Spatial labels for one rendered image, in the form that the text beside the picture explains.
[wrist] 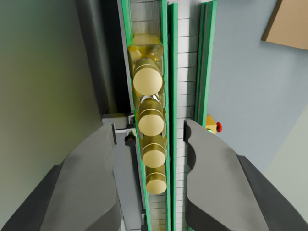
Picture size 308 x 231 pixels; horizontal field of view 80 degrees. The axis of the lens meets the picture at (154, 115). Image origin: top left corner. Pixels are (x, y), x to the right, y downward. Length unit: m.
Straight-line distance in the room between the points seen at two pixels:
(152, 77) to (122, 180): 0.56
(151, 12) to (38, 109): 0.34
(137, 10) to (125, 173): 0.51
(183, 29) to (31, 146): 0.40
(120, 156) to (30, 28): 0.49
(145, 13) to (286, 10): 0.42
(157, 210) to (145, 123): 0.66
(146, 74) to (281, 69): 0.63
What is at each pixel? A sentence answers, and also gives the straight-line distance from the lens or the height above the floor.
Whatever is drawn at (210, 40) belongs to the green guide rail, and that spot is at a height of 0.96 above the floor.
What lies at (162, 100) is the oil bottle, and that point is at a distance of 0.30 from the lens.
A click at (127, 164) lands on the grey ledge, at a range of 0.67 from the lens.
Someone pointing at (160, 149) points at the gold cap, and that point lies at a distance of 0.27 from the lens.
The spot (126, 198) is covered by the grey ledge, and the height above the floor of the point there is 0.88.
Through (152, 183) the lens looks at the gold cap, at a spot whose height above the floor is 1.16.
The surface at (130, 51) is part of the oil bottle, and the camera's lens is 0.29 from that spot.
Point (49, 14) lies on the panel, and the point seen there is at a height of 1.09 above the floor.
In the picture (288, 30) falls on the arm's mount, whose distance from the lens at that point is 0.73.
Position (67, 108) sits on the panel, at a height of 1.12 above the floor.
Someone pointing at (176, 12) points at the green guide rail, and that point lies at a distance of 0.40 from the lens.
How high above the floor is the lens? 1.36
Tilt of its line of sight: 61 degrees down
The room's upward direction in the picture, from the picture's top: 175 degrees clockwise
